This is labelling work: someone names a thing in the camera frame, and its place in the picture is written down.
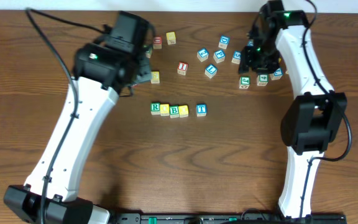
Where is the green R block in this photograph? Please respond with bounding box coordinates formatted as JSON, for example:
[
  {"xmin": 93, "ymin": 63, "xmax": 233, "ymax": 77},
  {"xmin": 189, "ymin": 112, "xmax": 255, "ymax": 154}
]
[{"xmin": 150, "ymin": 103, "xmax": 160, "ymax": 115}]

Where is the yellow O block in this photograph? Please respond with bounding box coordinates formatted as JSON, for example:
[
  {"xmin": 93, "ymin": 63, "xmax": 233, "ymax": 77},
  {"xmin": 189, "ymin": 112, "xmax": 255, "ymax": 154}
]
[
  {"xmin": 160, "ymin": 104, "xmax": 170, "ymax": 116},
  {"xmin": 178, "ymin": 105, "xmax": 189, "ymax": 118}
]

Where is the green B block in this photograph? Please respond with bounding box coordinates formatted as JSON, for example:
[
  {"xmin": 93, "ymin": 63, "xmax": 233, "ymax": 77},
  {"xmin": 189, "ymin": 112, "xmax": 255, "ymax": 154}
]
[{"xmin": 169, "ymin": 105, "xmax": 180, "ymax": 118}]

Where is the blue T block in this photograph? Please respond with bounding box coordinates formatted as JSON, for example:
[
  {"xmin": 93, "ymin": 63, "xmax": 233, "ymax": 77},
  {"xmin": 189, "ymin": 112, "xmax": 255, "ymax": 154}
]
[{"xmin": 196, "ymin": 104, "xmax": 207, "ymax": 116}]

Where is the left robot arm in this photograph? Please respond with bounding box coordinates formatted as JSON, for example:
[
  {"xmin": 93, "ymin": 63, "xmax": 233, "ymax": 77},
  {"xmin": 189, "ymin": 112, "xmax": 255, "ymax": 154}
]
[{"xmin": 4, "ymin": 44, "xmax": 152, "ymax": 223}]

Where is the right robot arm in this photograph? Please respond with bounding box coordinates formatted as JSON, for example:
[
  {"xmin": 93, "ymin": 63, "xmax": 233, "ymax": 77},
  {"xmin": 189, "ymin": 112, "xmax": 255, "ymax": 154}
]
[{"xmin": 238, "ymin": 1, "xmax": 352, "ymax": 221}]

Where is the yellow block centre left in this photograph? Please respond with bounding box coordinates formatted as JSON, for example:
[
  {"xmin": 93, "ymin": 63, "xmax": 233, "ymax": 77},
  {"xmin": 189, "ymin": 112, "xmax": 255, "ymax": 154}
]
[{"xmin": 150, "ymin": 72, "xmax": 160, "ymax": 84}]

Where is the blue L block right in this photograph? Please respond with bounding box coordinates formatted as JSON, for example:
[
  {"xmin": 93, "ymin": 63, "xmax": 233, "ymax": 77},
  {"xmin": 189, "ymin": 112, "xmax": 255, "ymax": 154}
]
[{"xmin": 270, "ymin": 68, "xmax": 283, "ymax": 80}]

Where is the blue l block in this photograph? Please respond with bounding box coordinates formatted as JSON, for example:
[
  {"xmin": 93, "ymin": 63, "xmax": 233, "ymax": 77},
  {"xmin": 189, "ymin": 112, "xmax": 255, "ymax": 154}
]
[
  {"xmin": 204, "ymin": 64, "xmax": 218, "ymax": 78},
  {"xmin": 270, "ymin": 68, "xmax": 283, "ymax": 80}
]

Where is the green Z block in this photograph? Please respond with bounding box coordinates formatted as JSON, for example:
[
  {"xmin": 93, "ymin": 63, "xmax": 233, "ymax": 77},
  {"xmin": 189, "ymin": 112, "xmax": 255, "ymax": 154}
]
[{"xmin": 145, "ymin": 47, "xmax": 153, "ymax": 58}]

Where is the green 4 block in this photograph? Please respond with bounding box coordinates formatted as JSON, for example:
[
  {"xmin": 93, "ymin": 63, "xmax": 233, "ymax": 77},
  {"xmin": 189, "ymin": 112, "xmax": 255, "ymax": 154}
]
[{"xmin": 257, "ymin": 74, "xmax": 269, "ymax": 86}]

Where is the blue 5 block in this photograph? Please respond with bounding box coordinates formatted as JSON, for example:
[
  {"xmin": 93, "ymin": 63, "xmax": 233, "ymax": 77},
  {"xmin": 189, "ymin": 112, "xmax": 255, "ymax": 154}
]
[{"xmin": 231, "ymin": 51, "xmax": 241, "ymax": 65}]

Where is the green J block lower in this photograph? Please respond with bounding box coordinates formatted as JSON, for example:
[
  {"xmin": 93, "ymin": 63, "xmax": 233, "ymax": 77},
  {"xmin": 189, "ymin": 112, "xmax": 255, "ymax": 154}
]
[{"xmin": 239, "ymin": 76, "xmax": 250, "ymax": 89}]

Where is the red U block left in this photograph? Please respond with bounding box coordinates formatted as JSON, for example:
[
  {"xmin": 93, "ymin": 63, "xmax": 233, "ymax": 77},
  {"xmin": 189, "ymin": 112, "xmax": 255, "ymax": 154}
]
[{"xmin": 153, "ymin": 36, "xmax": 162, "ymax": 49}]

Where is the red I block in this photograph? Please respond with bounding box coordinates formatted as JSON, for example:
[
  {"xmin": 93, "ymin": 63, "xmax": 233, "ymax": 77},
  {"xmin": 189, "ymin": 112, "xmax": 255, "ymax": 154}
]
[{"xmin": 177, "ymin": 62, "xmax": 188, "ymax": 75}]

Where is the blue D block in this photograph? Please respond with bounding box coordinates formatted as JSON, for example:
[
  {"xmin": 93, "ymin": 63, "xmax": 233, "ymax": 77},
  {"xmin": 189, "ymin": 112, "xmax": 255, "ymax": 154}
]
[{"xmin": 218, "ymin": 35, "xmax": 230, "ymax": 49}]

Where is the blue P block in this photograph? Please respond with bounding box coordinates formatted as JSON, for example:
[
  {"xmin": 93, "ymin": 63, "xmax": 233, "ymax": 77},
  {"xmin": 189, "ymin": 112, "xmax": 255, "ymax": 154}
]
[{"xmin": 213, "ymin": 50, "xmax": 226, "ymax": 63}]

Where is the yellow block top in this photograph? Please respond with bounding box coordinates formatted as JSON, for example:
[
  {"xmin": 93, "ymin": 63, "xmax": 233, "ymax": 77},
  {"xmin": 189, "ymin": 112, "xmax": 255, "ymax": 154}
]
[{"xmin": 166, "ymin": 32, "xmax": 177, "ymax": 45}]

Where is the blue L block centre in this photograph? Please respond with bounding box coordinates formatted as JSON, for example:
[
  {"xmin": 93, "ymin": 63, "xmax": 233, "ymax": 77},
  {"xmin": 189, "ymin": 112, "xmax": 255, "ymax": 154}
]
[{"xmin": 204, "ymin": 64, "xmax": 218, "ymax": 78}]

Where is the blue 2 block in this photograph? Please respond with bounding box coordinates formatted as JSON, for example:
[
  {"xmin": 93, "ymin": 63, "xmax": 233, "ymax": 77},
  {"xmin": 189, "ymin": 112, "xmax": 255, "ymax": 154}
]
[{"xmin": 197, "ymin": 48, "xmax": 209, "ymax": 62}]

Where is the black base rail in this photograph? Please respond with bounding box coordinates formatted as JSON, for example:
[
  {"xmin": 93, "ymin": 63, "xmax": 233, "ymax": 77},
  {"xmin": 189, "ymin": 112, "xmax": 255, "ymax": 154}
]
[{"xmin": 108, "ymin": 211, "xmax": 347, "ymax": 224}]

